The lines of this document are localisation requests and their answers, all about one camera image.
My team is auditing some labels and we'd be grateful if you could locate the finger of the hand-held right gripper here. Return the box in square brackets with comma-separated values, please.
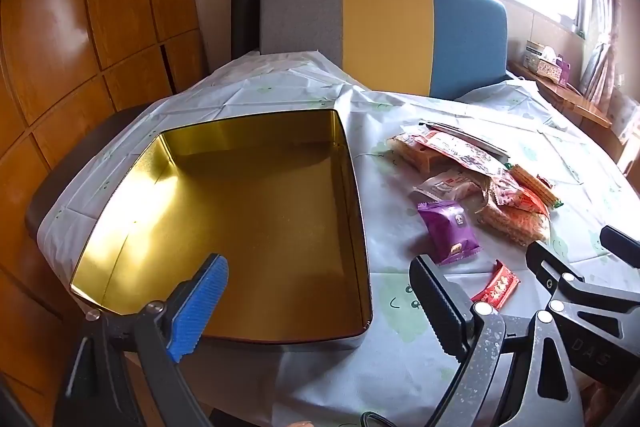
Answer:
[526, 241, 640, 388]
[600, 225, 640, 269]

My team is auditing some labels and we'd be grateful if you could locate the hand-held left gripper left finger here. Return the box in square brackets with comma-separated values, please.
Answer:
[52, 253, 231, 427]

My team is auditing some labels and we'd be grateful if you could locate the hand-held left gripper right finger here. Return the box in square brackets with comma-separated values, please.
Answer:
[409, 254, 586, 427]

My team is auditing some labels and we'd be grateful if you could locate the clear puffed rice packet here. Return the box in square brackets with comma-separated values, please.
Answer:
[475, 199, 552, 248]

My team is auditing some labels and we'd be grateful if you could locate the small red candy packet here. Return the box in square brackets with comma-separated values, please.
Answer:
[470, 259, 521, 310]

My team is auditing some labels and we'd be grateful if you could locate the red snack packet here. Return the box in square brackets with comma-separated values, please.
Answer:
[492, 177, 551, 215]

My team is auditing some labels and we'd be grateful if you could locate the purple snack packet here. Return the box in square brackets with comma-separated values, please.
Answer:
[416, 201, 482, 266]

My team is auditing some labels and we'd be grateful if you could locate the orange wafer packet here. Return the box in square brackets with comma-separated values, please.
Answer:
[505, 163, 564, 209]

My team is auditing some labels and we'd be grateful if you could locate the gold tin box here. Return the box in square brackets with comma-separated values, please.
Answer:
[69, 108, 374, 352]

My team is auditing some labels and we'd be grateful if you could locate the white red-label snack packet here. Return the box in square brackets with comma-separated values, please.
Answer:
[412, 171, 488, 204]

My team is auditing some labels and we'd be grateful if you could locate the large red sesame stick bag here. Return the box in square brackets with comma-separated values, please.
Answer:
[389, 121, 510, 172]

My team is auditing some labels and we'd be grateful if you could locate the rose print snack packet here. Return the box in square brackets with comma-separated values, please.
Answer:
[434, 138, 507, 180]

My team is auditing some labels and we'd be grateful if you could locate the white printed tablecloth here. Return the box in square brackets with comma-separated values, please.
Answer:
[37, 48, 633, 427]

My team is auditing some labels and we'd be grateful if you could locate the pink side curtain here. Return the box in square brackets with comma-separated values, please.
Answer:
[575, 0, 640, 128]

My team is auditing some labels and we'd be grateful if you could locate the tissue box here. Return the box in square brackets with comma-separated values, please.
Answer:
[522, 41, 562, 78]

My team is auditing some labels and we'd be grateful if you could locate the grey yellow blue chair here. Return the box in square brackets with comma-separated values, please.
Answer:
[258, 0, 510, 100]

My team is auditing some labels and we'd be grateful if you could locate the wooden wardrobe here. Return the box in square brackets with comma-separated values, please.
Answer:
[0, 0, 208, 427]

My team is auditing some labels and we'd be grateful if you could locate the black rolled mat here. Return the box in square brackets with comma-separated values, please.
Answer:
[231, 0, 264, 60]

